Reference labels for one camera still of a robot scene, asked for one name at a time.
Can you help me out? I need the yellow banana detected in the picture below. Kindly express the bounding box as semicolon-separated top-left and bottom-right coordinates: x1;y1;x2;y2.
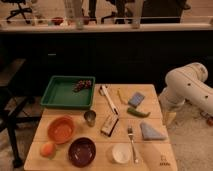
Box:
117;89;128;105

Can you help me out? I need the blue sponge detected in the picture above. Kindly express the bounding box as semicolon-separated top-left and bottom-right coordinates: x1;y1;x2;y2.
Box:
128;92;145;108

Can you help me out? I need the bunch of dark grapes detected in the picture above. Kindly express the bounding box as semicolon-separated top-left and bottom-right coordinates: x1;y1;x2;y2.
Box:
73;80;92;92

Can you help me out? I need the silver fork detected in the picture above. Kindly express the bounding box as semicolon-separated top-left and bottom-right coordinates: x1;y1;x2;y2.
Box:
127;126;139;164

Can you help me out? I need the green plastic tray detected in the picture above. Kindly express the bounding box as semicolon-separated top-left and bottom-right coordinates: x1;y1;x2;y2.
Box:
41;75;95;110

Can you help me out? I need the black office chair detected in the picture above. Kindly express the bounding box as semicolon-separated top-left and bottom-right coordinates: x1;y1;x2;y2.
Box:
0;0;32;24

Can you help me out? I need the orange red bowl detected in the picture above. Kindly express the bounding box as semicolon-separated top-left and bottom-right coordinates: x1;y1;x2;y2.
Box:
47;116;74;144

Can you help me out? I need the white small bowl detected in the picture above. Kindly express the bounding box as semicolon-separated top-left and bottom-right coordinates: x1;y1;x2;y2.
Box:
112;143;131;164

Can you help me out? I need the dark maroon bowl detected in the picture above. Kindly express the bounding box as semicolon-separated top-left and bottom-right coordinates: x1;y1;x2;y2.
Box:
68;137;96;168

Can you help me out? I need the light blue towel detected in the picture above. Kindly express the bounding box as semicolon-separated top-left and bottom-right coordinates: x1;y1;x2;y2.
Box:
140;122;166;141

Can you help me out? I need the orange fruit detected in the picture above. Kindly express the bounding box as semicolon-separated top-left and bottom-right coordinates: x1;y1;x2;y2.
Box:
40;142;56;157

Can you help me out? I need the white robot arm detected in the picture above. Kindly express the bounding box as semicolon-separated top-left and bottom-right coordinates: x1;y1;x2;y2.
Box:
159;62;213;117

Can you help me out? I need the small metal cup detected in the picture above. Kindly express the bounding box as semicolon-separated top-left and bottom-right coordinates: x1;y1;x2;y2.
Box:
84;110;96;127

